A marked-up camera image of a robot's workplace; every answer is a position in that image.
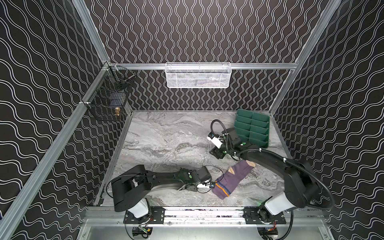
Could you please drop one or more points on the small brass object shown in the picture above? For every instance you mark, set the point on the small brass object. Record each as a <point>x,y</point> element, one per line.
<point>117,111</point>

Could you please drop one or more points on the purple striped sock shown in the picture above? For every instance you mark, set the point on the purple striped sock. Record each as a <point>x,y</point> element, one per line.
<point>227,183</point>

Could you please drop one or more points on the white wire basket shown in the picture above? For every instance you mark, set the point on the white wire basket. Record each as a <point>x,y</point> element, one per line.
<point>193,75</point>

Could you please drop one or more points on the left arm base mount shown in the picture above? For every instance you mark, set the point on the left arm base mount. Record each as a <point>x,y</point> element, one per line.
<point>154,216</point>

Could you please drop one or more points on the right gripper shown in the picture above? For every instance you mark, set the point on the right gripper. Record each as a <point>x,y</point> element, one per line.
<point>217,150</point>

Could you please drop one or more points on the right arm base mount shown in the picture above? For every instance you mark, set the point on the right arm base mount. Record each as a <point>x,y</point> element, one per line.
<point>255,216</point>

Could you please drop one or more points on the black wire basket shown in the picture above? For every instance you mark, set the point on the black wire basket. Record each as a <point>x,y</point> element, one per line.
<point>113,91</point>

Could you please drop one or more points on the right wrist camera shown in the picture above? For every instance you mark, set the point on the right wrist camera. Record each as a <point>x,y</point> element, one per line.
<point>216,139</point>

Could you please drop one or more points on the aluminium front rail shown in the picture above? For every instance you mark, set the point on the aluminium front rail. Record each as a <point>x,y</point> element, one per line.
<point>184,217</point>

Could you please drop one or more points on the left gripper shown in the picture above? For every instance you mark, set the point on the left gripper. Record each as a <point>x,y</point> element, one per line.
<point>207,179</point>

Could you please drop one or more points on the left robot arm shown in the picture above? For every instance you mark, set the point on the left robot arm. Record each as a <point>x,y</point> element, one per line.
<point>129,190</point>

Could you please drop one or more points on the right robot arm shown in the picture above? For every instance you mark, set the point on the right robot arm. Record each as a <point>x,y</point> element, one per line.
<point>300,186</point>

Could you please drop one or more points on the green compartment tray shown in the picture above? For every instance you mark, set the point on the green compartment tray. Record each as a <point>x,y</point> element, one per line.
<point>253,127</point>

